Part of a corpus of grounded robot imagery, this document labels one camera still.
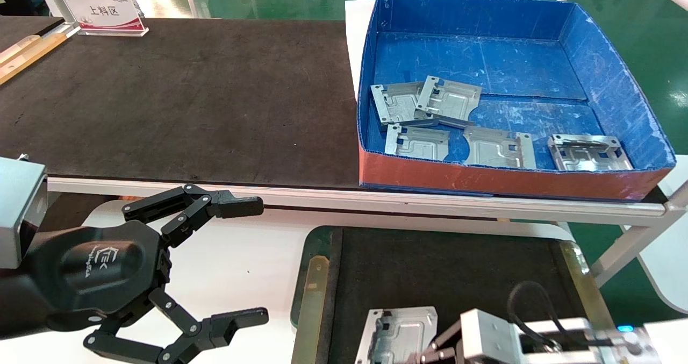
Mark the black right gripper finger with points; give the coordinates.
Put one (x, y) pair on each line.
(446, 348)

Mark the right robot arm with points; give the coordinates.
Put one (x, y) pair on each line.
(629, 348)

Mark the acrylic sign with Chinese text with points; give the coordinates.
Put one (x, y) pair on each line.
(105, 13)

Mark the blue corrugated plastic box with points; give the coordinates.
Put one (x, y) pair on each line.
(500, 57)

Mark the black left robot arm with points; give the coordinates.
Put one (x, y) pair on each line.
(16, 305)

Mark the stamped grey metal part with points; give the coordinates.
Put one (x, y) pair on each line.
(395, 103)
(400, 334)
(451, 100)
(419, 143)
(588, 157)
(497, 149)

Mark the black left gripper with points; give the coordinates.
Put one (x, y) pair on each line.
(102, 267)

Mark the aluminium table frame rail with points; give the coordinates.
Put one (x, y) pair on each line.
(322, 197)

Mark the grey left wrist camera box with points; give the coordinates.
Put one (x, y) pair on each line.
(16, 208)

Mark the wooden strip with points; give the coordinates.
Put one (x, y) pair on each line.
(27, 57)

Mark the large black table mat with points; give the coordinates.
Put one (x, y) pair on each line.
(188, 100)

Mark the black tray with green rim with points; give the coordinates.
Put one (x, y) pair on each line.
(446, 272)

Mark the white table frame leg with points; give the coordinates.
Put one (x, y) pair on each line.
(634, 240)

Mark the white paper sheet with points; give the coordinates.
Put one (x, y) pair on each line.
(356, 36)

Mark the white rounded panel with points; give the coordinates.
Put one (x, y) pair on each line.
(672, 267)

